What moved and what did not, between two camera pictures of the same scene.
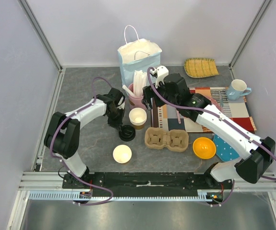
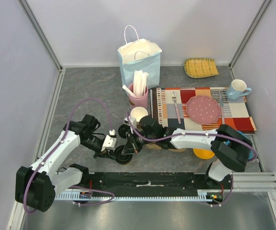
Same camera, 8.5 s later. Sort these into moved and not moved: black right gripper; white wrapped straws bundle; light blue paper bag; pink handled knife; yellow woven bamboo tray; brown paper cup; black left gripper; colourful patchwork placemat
Moved: black left gripper; brown paper cup; black right gripper
Not moved: light blue paper bag; colourful patchwork placemat; white wrapped straws bundle; yellow woven bamboo tray; pink handled knife
